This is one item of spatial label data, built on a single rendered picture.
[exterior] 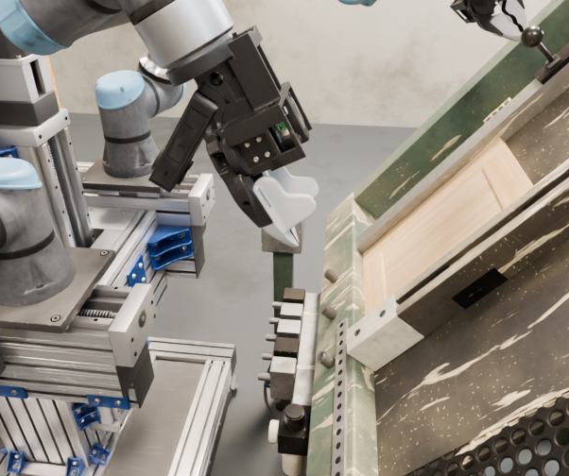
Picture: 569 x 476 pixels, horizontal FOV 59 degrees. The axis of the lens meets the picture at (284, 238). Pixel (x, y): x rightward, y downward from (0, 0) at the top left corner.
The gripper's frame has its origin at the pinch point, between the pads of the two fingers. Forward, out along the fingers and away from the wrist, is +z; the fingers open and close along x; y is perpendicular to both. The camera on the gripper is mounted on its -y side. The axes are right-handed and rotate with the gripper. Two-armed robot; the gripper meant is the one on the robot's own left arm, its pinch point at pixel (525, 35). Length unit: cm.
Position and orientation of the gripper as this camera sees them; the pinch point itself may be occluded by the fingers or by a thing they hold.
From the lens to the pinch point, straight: 116.7
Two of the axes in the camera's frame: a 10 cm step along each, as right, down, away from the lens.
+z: 7.8, 5.7, 2.7
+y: -1.1, -3.0, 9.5
